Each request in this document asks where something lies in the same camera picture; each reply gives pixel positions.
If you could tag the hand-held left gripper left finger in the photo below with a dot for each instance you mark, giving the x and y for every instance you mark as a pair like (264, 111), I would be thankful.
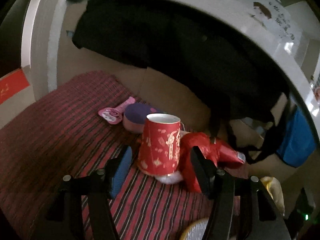
(122, 172)

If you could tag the brown cartoon face sticker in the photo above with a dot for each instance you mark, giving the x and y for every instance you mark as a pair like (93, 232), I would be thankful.
(262, 10)

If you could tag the blue bag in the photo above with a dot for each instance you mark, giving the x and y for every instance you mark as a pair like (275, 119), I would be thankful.
(297, 140)

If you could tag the red striped woven mat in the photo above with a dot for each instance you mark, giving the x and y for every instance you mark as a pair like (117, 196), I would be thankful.
(62, 130)

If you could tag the white crumpled tissue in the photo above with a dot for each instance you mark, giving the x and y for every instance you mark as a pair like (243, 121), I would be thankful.
(170, 178)

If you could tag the box with red label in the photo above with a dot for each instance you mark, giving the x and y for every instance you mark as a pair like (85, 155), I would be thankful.
(12, 85)

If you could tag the pink and purple paper bowl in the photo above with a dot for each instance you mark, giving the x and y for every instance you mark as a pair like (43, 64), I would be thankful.
(135, 116)

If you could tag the cardboard box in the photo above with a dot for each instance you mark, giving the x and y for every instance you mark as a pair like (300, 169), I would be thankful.
(246, 132)

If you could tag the black bag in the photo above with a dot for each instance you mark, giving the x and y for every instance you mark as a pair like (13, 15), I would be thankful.
(175, 55)

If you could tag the gold-rimmed foil plate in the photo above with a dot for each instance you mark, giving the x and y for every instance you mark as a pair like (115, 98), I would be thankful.
(195, 232)

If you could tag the white furniture frame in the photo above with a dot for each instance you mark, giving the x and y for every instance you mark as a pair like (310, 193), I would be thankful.
(45, 42)

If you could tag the brown cardboard panel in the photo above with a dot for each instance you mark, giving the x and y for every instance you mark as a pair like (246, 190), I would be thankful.
(170, 92)

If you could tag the red plastic bag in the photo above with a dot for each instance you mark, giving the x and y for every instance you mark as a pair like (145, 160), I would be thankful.
(225, 152)

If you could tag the red patterned paper cup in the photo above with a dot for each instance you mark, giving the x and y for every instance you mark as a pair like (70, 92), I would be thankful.
(160, 147)

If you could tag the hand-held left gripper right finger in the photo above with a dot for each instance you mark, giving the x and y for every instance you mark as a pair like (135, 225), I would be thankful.
(202, 175)

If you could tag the yellowish plastic bag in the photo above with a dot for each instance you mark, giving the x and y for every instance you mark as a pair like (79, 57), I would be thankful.
(275, 192)

